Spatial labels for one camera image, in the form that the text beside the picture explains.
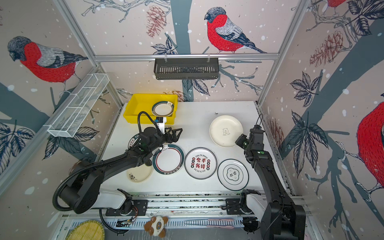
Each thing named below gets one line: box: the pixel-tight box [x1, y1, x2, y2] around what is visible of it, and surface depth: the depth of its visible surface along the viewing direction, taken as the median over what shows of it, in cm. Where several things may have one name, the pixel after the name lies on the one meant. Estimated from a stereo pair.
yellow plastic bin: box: [123, 93, 179, 125], surface depth 119 cm
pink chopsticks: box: [184, 218, 235, 229], surface depth 71 cm
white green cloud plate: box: [217, 158, 250, 191], surface depth 85 cm
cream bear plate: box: [209, 115, 244, 148], surface depth 89 cm
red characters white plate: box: [184, 147, 218, 180], surface depth 90 cm
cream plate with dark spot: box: [126, 164, 153, 183], surface depth 85 cm
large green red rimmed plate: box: [152, 144, 185, 175], surface depth 90 cm
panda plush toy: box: [144, 215, 169, 238], surface depth 68 cm
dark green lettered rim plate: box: [128, 133, 141, 149], surface depth 100 cm
